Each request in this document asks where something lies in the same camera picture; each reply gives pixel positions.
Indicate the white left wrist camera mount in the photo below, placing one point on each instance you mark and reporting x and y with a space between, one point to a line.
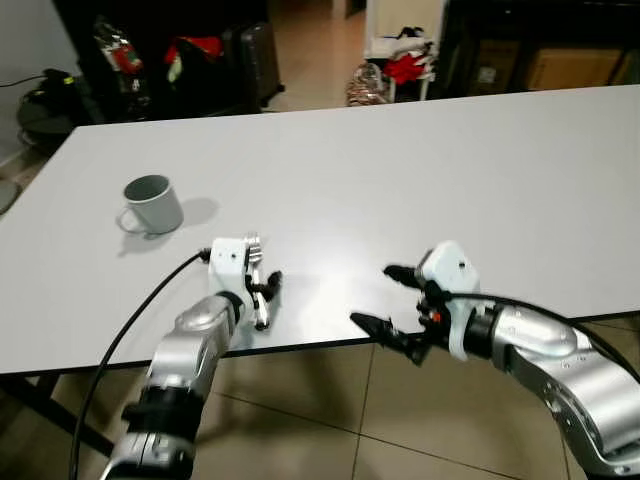
228 262

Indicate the silver metal fork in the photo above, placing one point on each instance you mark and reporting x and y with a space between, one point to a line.
254 248

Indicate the crumpled red cloth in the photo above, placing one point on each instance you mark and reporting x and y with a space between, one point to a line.
408 68

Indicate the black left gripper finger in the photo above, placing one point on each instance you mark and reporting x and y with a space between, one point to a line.
251 277
273 283

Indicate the wide brown cardboard box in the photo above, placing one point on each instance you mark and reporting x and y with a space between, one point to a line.
575 68

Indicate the grey ceramic mug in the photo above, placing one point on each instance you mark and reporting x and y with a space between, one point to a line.
155 207

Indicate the black table leg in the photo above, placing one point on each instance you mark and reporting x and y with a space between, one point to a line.
50 415

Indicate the brown patterned bag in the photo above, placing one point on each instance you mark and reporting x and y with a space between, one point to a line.
367 88

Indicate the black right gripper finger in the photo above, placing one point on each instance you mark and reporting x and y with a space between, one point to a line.
405 275
395 337

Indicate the white rack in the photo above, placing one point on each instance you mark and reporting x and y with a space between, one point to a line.
400 42

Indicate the black cabinet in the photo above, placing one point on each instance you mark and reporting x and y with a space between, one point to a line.
200 95

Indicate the dark sideboard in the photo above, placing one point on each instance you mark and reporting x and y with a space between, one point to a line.
540 25

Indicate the black backpack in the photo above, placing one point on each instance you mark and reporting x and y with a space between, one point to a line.
50 100

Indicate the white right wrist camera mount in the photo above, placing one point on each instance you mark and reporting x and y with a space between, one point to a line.
450 265

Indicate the red cloth with green tag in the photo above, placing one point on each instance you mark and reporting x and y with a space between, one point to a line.
195 50

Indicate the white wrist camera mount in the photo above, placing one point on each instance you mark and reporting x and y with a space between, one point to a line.
228 262
450 265

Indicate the dark hard-shell suitcase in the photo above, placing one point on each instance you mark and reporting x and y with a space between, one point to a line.
260 65

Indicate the red and white hanging bag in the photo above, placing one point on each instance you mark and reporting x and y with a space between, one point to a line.
118 50

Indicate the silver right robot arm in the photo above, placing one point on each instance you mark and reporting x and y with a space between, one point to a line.
570 390

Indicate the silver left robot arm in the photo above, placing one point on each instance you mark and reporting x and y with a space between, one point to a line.
180 370

